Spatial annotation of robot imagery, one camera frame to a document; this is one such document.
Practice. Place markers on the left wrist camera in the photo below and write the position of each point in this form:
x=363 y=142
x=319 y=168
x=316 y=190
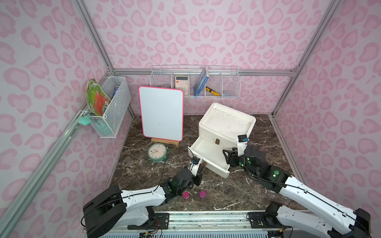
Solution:
x=194 y=167

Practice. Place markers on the white three-drawer cabinet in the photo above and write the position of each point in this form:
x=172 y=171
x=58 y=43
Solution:
x=221 y=125

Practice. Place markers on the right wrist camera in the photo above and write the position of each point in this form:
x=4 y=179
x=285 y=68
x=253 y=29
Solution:
x=242 y=144

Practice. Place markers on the green red snack bag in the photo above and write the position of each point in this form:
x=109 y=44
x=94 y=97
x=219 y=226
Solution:
x=96 y=98

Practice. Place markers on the yellow utility knife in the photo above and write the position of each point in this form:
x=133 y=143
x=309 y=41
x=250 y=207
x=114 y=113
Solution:
x=213 y=92

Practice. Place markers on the pink-framed whiteboard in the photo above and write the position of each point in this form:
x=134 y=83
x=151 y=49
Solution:
x=162 y=113

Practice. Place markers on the white calculator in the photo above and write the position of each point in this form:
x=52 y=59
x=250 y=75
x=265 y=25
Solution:
x=182 y=83

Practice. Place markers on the magenta paint can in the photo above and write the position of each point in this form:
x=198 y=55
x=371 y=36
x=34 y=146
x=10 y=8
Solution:
x=186 y=195
x=202 y=194

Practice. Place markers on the wooden whiteboard stand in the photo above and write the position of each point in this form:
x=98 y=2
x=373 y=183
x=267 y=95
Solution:
x=165 y=141

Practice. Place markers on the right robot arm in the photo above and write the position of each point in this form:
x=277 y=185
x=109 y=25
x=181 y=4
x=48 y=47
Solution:
x=327 y=219

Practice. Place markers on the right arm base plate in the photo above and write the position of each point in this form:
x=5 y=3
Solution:
x=262 y=220

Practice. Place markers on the magenta paint can left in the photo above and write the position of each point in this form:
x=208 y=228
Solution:
x=186 y=195

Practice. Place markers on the green wall hook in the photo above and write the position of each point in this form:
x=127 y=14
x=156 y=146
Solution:
x=85 y=120

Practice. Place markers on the green alarm clock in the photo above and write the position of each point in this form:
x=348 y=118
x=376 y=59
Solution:
x=158 y=152

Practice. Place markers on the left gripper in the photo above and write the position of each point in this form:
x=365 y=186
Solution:
x=197 y=175

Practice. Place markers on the blue book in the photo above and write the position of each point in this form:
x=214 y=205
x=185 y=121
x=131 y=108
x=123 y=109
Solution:
x=201 y=82

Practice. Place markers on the white wire wall basket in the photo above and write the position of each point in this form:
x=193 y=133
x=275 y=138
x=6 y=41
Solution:
x=225 y=80

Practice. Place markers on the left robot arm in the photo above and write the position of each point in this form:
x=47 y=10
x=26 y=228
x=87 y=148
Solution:
x=115 y=207

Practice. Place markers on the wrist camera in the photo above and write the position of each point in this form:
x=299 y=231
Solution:
x=242 y=144
x=194 y=167

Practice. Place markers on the magenta paint can right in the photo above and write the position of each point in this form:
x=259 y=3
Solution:
x=202 y=194

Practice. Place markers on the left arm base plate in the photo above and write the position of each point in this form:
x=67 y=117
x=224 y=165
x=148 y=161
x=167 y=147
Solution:
x=159 y=220

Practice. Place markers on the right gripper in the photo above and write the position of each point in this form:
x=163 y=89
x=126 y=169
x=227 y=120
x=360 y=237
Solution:
x=233 y=158

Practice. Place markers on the white mesh side basket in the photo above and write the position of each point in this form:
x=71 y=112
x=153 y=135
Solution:
x=108 y=126

